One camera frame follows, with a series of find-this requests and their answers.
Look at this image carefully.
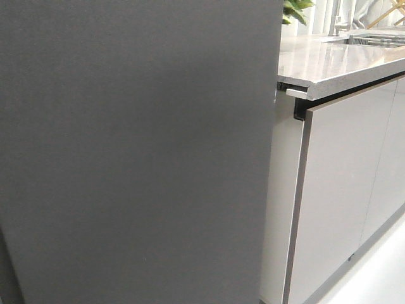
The dark grey fridge door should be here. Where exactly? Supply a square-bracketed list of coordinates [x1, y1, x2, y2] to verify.
[1, 1, 282, 303]

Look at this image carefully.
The grey kitchen cabinet door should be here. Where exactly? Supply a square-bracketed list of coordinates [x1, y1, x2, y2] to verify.
[287, 81, 397, 303]

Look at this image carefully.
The white cabinet side panel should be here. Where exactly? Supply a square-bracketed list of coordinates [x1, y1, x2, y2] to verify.
[259, 91, 304, 303]

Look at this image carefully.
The grey stone countertop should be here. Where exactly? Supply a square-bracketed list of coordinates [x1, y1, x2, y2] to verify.
[277, 35, 404, 101]

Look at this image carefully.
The green potted plant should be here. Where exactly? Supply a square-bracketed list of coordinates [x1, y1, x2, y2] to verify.
[282, 0, 315, 26]

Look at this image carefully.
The metal kitchen faucet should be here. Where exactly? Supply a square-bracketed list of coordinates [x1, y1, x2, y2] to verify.
[328, 0, 352, 36]

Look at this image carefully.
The stainless steel sink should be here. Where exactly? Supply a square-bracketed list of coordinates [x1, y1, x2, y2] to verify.
[321, 28, 404, 48]

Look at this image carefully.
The wooden dish rack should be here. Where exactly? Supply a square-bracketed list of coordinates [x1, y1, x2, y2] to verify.
[366, 0, 404, 29]

